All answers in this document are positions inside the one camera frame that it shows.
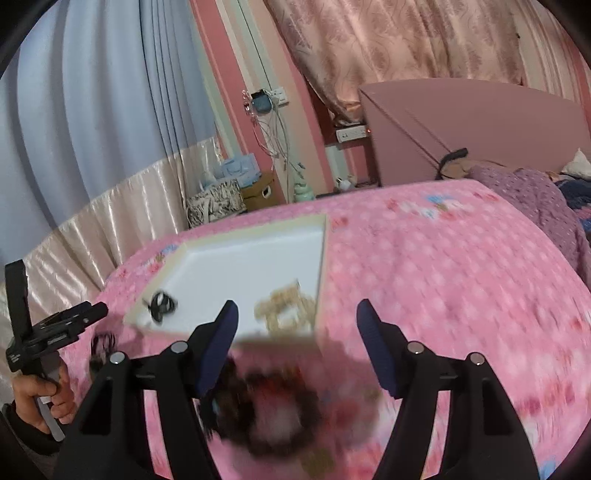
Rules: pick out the cardboard box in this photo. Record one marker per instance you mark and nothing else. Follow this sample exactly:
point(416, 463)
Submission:
point(261, 191)

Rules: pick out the white wall socket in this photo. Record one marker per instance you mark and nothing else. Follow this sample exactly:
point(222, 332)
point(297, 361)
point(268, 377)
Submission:
point(280, 95)

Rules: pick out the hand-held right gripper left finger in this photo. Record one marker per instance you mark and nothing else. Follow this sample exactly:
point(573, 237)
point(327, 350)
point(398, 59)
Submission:
point(220, 344)

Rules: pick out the white power strip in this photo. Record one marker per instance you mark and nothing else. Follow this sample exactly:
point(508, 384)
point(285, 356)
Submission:
point(351, 133)

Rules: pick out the purple dotted quilt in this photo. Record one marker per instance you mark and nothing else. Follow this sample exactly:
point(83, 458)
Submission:
point(531, 198)

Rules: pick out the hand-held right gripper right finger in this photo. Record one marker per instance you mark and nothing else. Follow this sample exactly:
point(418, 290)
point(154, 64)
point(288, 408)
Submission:
point(375, 348)

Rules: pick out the dark blue cloth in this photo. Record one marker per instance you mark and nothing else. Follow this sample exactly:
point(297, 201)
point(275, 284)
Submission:
point(575, 191)

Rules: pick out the blue curtain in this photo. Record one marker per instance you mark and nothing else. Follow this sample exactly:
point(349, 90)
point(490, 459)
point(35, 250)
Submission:
point(92, 92)

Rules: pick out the black and white patterned bag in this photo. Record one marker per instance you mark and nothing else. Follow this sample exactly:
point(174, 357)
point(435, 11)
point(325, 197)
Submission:
point(214, 205)

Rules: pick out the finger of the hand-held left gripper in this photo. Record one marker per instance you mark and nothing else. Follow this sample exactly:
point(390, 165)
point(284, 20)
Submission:
point(90, 311)

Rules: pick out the person's left hand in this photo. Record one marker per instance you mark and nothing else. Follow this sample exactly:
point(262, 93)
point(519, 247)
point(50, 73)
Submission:
point(27, 387)

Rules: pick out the pink headboard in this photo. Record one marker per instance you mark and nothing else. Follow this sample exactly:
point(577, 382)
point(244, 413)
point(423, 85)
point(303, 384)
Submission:
point(485, 120)

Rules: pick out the pink patterned curtain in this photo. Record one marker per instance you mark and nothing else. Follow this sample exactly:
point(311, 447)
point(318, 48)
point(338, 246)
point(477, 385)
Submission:
point(392, 46)

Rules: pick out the small white figurine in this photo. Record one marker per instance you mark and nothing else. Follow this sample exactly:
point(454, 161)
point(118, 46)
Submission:
point(344, 183)

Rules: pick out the white shallow tray box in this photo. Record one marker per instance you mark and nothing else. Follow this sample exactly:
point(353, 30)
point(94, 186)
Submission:
point(249, 263)

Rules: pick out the cream satin curtain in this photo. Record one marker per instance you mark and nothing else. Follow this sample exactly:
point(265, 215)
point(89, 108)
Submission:
point(115, 207)

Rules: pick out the person's left forearm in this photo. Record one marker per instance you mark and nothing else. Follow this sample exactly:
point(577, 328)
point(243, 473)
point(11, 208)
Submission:
point(18, 438)

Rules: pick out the white cloth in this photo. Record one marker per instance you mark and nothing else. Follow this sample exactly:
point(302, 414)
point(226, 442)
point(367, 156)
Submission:
point(579, 164)

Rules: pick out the pink floral blanket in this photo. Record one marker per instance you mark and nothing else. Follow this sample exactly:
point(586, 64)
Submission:
point(438, 277)

